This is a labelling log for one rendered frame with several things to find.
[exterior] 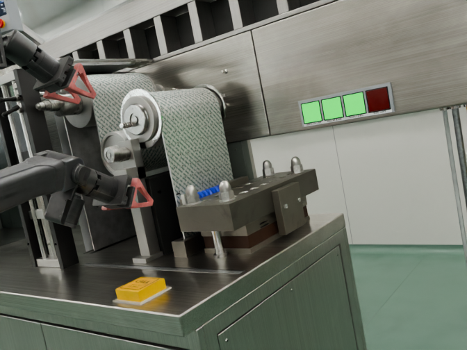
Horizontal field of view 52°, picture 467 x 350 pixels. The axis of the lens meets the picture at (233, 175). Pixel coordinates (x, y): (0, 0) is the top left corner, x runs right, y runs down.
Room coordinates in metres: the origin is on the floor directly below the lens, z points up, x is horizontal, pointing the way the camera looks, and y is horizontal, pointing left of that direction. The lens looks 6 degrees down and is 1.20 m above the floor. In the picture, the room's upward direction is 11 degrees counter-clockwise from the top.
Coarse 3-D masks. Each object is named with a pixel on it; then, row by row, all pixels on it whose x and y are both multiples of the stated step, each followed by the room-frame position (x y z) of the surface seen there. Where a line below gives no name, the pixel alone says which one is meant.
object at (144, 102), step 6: (138, 96) 1.18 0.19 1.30; (126, 102) 1.21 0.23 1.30; (132, 102) 1.19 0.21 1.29; (138, 102) 1.18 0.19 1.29; (144, 102) 1.17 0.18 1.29; (150, 108) 1.16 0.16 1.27; (150, 114) 1.16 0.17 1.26; (150, 120) 1.16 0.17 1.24; (150, 126) 1.16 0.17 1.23; (126, 132) 1.22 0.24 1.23; (150, 132) 1.17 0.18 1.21; (132, 138) 1.21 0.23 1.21; (138, 138) 1.20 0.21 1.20; (144, 138) 1.18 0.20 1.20; (150, 138) 1.18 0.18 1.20; (162, 138) 1.25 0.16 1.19
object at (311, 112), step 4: (304, 104) 1.27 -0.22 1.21; (308, 104) 1.26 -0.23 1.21; (312, 104) 1.26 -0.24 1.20; (316, 104) 1.25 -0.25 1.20; (304, 108) 1.27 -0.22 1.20; (308, 108) 1.27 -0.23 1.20; (312, 108) 1.26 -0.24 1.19; (316, 108) 1.25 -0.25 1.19; (304, 112) 1.27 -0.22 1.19; (308, 112) 1.27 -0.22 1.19; (312, 112) 1.26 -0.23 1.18; (316, 112) 1.25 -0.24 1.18; (304, 116) 1.27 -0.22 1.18; (308, 116) 1.27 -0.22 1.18; (312, 116) 1.26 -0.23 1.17; (316, 116) 1.25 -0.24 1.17; (320, 116) 1.25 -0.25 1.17; (304, 120) 1.28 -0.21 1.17; (308, 120) 1.27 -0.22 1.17; (312, 120) 1.26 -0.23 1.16; (316, 120) 1.25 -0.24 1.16; (320, 120) 1.25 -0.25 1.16
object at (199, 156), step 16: (192, 128) 1.25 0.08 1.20; (208, 128) 1.30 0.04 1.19; (176, 144) 1.19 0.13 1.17; (192, 144) 1.24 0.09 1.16; (208, 144) 1.29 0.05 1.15; (224, 144) 1.34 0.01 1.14; (176, 160) 1.18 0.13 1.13; (192, 160) 1.23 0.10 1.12; (208, 160) 1.28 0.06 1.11; (224, 160) 1.33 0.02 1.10; (176, 176) 1.17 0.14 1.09; (192, 176) 1.22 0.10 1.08; (208, 176) 1.27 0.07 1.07; (224, 176) 1.32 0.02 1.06; (176, 192) 1.16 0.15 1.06
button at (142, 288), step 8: (136, 280) 0.94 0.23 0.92; (144, 280) 0.93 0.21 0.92; (152, 280) 0.92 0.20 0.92; (160, 280) 0.91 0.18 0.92; (120, 288) 0.90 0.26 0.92; (128, 288) 0.89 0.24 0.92; (136, 288) 0.88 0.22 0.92; (144, 288) 0.88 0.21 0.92; (152, 288) 0.89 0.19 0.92; (160, 288) 0.91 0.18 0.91; (120, 296) 0.90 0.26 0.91; (128, 296) 0.89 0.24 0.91; (136, 296) 0.87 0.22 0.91; (144, 296) 0.87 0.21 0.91
